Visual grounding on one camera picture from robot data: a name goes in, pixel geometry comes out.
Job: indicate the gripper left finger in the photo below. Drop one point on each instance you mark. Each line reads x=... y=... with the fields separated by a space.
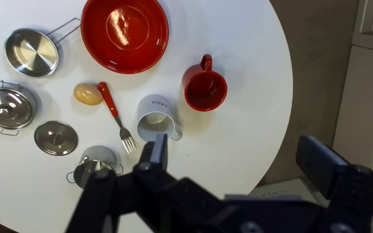
x=147 y=181

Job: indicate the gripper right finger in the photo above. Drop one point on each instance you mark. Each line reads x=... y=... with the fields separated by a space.
x=338 y=174

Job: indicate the white mug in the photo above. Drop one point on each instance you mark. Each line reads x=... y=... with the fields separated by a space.
x=155 y=118

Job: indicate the red mug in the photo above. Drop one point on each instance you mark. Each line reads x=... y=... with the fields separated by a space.
x=205 y=85

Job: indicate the red bowl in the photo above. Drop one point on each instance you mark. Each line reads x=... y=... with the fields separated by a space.
x=125 y=35

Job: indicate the small open steel pot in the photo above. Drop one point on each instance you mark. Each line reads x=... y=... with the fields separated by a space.
x=92 y=165

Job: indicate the white cabinet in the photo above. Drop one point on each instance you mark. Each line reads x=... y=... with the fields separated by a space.
x=367 y=81

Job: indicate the steel pot lid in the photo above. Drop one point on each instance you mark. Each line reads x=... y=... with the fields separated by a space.
x=56 y=138

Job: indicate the beige egg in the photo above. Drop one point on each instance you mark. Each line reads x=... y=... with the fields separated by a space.
x=87 y=94

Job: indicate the lidded steel pot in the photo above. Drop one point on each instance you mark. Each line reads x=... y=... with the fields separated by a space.
x=8 y=108

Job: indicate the small steel frying pan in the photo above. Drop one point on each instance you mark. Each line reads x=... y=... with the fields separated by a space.
x=32 y=53

